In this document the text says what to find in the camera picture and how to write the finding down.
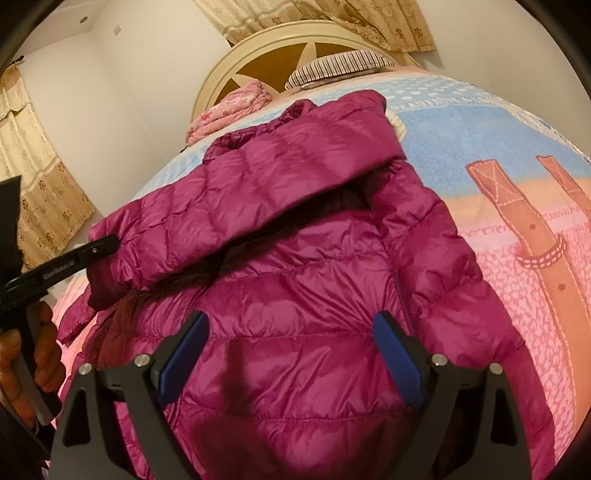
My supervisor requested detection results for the magenta puffer jacket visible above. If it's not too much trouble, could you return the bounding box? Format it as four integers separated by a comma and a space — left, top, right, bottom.
58, 90, 555, 479

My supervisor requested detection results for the person's left hand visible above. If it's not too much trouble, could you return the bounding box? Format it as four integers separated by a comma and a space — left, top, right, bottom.
1, 301, 66, 431

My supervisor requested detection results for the pink and blue bedspread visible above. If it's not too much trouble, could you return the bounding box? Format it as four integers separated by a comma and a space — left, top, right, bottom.
50, 68, 591, 480

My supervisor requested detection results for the folded pink blanket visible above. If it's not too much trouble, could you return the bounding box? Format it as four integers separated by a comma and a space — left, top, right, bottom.
185, 80, 273, 146

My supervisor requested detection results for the cream wooden headboard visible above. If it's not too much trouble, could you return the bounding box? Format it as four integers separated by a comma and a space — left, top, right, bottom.
191, 20, 419, 119

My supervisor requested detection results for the striped pillow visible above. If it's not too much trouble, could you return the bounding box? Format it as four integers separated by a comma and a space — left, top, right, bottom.
284, 50, 394, 90

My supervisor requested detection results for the beige curtain behind headboard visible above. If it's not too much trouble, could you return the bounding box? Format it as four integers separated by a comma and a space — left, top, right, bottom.
194, 0, 436, 53

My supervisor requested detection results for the beige curtain on side wall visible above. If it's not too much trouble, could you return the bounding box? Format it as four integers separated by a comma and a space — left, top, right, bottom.
0, 65, 95, 270

